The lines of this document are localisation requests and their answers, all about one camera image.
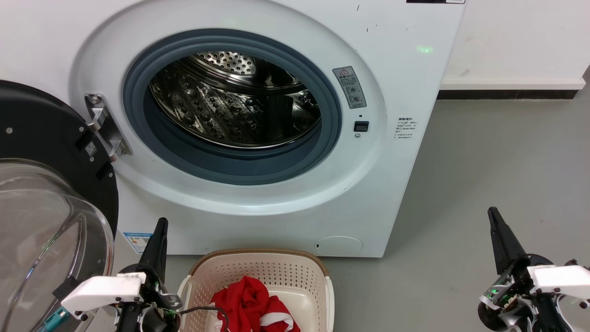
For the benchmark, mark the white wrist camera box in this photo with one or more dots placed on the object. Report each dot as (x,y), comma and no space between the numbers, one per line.
(562,279)
(101,291)

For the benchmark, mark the grey warning sticker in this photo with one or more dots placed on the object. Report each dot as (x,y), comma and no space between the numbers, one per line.
(349,87)

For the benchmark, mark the red and white garment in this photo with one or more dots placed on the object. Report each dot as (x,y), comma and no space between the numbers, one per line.
(244,299)

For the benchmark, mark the black baseboard strip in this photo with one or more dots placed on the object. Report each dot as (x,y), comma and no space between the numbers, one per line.
(507,94)

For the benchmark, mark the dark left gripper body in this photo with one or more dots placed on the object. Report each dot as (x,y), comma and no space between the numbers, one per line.
(154,313)

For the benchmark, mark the black washer door with glass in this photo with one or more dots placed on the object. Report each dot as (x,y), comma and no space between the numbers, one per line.
(37,124)

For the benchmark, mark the silver door hinge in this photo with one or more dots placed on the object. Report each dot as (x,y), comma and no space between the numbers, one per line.
(103,124)

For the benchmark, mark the white front-load washing machine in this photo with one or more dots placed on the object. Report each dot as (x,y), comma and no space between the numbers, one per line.
(368,193)

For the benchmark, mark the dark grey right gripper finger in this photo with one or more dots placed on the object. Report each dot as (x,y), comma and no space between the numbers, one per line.
(504,244)

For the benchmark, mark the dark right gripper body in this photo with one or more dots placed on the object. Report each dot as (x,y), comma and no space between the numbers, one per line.
(516,299)

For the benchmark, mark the grey rubber door gasket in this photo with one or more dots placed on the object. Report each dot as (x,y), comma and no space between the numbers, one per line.
(230,168)

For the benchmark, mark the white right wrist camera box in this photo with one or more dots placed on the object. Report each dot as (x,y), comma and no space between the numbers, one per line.
(562,279)

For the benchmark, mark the cream perforated laundry basket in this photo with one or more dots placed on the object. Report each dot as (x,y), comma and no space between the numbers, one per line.
(276,272)

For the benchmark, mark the blue energy label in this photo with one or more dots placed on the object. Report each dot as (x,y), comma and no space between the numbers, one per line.
(137,242)

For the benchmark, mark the round white filter cover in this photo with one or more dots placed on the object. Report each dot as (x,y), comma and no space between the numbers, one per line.
(339,246)

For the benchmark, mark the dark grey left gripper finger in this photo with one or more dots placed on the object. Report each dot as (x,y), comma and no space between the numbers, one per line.
(157,249)

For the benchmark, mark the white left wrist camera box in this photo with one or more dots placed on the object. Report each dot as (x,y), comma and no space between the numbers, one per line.
(101,291)

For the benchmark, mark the stainless steel washing machine drum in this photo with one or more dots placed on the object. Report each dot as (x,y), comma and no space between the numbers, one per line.
(221,110)

